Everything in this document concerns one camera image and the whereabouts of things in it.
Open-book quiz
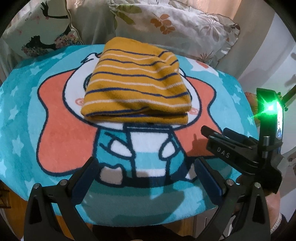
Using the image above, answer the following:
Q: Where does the yellow striped sweater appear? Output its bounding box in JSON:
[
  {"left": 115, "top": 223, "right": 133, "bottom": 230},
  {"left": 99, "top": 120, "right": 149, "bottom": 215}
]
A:
[{"left": 81, "top": 37, "right": 192, "bottom": 125}]

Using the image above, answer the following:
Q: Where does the person's right hand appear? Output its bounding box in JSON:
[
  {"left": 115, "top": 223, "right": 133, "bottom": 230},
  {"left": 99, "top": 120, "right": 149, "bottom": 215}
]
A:
[{"left": 265, "top": 191, "right": 280, "bottom": 228}]

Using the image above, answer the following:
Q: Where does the dark red sleeve white cuff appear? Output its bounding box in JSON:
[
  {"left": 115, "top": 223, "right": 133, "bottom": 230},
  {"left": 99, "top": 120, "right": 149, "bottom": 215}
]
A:
[{"left": 270, "top": 213, "right": 288, "bottom": 241}]

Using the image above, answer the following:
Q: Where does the red object at right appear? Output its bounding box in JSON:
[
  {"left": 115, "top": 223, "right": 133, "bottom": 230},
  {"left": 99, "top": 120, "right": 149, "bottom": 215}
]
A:
[{"left": 245, "top": 92, "right": 258, "bottom": 115}]

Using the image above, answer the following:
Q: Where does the blue cartoon star blanket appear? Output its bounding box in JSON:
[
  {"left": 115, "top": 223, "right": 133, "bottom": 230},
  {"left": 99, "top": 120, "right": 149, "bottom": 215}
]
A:
[{"left": 1, "top": 45, "right": 258, "bottom": 226}]

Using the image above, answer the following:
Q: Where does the white leaf print pillow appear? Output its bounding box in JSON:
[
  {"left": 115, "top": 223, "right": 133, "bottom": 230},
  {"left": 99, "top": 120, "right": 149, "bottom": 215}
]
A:
[{"left": 107, "top": 1, "right": 240, "bottom": 67}]

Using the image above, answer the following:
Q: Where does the white cushion black figure print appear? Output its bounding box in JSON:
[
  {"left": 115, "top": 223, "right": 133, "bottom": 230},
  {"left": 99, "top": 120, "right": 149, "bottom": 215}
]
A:
[{"left": 3, "top": 1, "right": 82, "bottom": 58}]

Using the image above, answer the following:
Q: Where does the black camera box green light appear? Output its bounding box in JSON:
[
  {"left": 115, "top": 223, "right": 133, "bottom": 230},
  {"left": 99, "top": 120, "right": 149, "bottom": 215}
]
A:
[{"left": 256, "top": 88, "right": 283, "bottom": 145}]

